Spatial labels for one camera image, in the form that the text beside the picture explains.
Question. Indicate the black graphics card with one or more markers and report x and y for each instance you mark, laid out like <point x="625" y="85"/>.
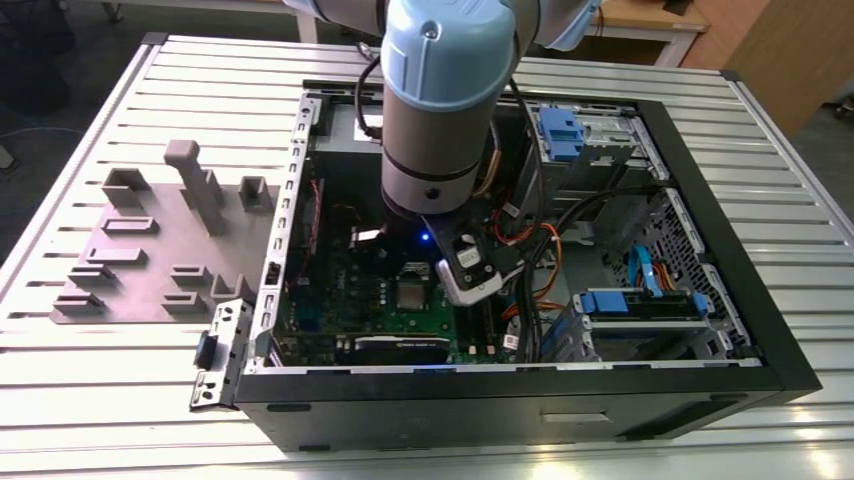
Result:
<point x="400" y="350"/>

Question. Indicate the black RAM slot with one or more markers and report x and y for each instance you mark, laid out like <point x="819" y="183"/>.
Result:
<point x="467" y="330"/>
<point x="487" y="330"/>

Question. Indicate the blue drive latch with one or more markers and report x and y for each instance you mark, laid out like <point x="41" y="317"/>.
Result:
<point x="563" y="135"/>

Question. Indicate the green motherboard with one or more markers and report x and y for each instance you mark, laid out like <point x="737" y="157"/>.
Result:
<point x="427" y="330"/>

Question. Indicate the white desk frame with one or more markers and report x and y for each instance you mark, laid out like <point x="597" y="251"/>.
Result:
<point x="307" y="30"/>

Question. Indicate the grey parts rack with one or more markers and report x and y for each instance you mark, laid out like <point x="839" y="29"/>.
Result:
<point x="167" y="250"/>

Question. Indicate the grey power supply unit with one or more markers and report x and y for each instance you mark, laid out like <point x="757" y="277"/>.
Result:
<point x="347" y="175"/>

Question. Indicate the hard disk in blue carrier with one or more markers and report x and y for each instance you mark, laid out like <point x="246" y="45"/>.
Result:
<point x="614" y="302"/>

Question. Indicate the black chair base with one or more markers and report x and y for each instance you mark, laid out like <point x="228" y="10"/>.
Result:
<point x="842" y="105"/>

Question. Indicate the wooden desk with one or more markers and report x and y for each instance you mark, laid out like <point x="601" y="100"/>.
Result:
<point x="654" y="20"/>

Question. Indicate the CPU socket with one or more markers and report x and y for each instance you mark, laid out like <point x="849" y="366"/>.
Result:
<point x="395" y="297"/>

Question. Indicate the wooden cabinet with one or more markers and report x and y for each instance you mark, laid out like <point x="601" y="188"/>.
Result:
<point x="787" y="50"/>

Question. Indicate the silver CPU chip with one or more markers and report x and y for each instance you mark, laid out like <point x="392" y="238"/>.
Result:
<point x="412" y="295"/>

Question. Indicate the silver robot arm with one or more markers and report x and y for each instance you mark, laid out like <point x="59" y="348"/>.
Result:
<point x="434" y="125"/>

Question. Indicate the black PC case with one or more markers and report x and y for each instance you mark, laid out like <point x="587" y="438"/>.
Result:
<point x="467" y="410"/>

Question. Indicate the silver disk bay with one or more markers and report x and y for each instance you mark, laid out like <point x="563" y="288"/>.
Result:
<point x="647" y="325"/>

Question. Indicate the silver drive cage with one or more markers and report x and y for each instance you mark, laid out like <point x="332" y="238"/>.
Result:
<point x="567" y="180"/>

